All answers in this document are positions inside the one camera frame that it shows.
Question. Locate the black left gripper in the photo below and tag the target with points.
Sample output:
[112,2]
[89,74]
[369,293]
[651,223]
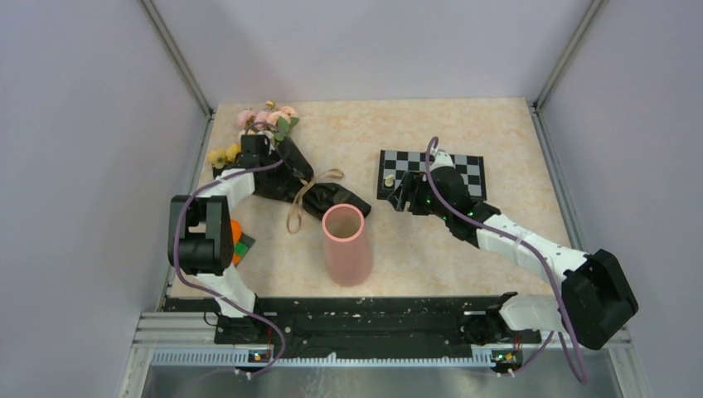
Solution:
[268,152]

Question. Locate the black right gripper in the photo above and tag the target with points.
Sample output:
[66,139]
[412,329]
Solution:
[412,182]

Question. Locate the flower bouquet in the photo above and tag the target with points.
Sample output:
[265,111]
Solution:
[295,180]

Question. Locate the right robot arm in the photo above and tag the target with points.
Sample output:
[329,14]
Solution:
[592,298]

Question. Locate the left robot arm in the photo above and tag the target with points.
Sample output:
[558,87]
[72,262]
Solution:
[201,237]

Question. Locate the pink vase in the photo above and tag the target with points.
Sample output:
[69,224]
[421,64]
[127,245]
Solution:
[346,245]

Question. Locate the green toy brick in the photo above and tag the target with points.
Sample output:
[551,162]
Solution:
[240,249]

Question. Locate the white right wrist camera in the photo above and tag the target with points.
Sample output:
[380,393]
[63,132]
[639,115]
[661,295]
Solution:
[441,159]

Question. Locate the orange ring toy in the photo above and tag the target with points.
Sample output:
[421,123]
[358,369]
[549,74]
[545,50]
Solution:
[236,232]

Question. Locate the aluminium frame rail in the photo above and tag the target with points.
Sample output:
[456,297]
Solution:
[174,53]

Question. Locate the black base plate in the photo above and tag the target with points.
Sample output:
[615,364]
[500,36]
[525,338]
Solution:
[374,327]

